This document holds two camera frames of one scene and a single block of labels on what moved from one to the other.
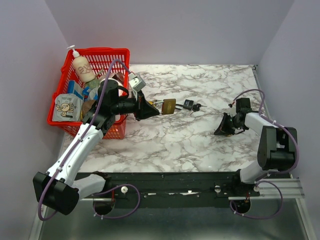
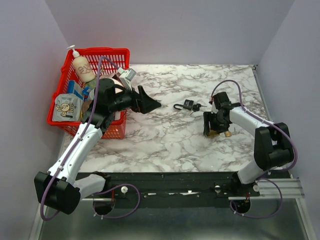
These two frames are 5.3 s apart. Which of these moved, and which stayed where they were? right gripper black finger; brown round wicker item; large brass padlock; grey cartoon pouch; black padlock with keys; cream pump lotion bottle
Moved: large brass padlock; right gripper black finger
Stayed: cream pump lotion bottle; brown round wicker item; grey cartoon pouch; black padlock with keys
